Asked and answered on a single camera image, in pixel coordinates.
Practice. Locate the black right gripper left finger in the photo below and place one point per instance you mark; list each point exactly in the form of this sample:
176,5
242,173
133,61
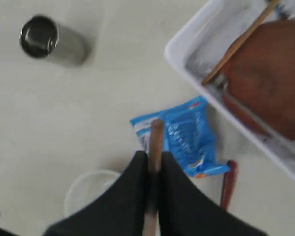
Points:
117,212

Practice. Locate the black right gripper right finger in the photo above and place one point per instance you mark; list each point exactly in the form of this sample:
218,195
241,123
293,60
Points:
186,211

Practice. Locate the pale green ceramic bowl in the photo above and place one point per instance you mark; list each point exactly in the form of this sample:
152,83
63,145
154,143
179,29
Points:
86,188

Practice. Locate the brown wooden spoon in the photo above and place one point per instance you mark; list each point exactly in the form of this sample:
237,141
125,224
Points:
229,183

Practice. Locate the blue snack packet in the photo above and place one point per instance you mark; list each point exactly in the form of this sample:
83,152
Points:
187,135

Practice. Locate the wooden chopstick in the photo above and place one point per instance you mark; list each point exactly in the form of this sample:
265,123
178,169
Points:
153,167
240,41

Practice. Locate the stainless steel cup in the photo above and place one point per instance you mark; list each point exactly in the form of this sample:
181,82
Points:
42,38

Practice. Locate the silver metal utensil handle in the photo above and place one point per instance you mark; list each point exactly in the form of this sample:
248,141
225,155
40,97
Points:
288,144

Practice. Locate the dark metal knife handle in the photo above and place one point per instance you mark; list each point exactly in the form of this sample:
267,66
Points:
282,12

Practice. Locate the brown wooden plate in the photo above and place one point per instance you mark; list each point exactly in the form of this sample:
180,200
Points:
261,76

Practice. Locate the white perforated plastic basket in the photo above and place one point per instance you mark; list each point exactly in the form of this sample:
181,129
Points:
203,41

